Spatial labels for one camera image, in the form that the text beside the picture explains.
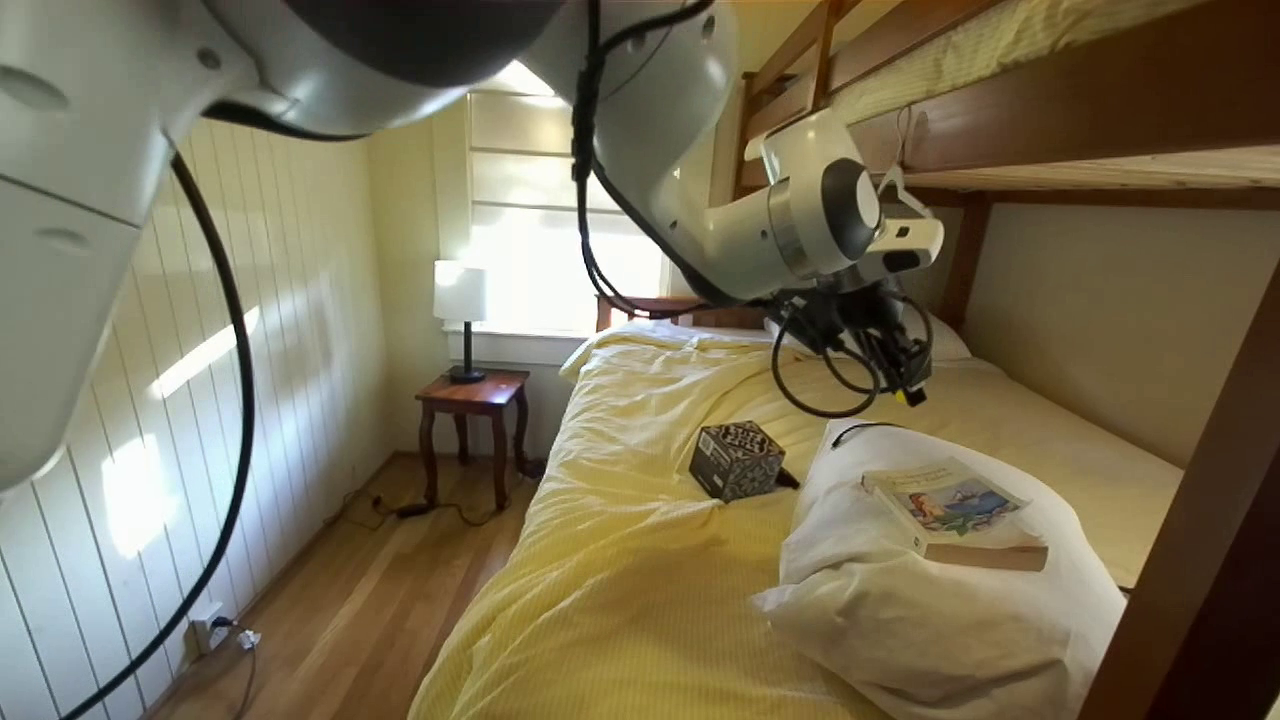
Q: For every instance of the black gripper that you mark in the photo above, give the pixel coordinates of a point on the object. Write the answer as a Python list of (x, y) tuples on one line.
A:
[(875, 325)]

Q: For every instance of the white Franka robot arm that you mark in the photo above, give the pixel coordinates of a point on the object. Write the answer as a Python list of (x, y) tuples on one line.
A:
[(81, 200)]

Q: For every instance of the fairy tales picture book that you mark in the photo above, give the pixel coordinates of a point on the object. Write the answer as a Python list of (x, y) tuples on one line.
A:
[(953, 510)]

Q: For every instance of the small white pillow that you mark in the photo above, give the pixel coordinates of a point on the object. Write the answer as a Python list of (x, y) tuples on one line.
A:
[(953, 345)]

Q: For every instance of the dark patterned tissue box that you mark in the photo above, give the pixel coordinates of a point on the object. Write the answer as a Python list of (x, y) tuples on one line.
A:
[(737, 463)]

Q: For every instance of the large white pillow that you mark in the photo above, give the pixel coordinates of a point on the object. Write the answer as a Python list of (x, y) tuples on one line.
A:
[(920, 624)]

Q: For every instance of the bed with yellow sheet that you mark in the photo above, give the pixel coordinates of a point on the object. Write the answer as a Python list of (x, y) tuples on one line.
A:
[(640, 562)]

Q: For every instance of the white window blind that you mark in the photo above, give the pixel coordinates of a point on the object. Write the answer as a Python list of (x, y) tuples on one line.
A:
[(534, 254)]

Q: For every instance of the wooden nightstand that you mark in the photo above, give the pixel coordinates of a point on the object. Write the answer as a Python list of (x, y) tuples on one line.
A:
[(474, 397)]

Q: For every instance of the white shade table lamp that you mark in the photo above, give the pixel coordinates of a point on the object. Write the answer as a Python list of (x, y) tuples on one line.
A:
[(461, 293)]

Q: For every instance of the floor power strip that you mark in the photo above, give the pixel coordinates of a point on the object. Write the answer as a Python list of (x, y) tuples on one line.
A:
[(212, 635)]

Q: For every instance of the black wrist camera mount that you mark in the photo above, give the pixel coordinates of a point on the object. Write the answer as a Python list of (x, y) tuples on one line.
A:
[(807, 319)]

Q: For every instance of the wooden bunk bed frame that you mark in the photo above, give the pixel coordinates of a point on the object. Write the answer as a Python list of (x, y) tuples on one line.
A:
[(1066, 115)]

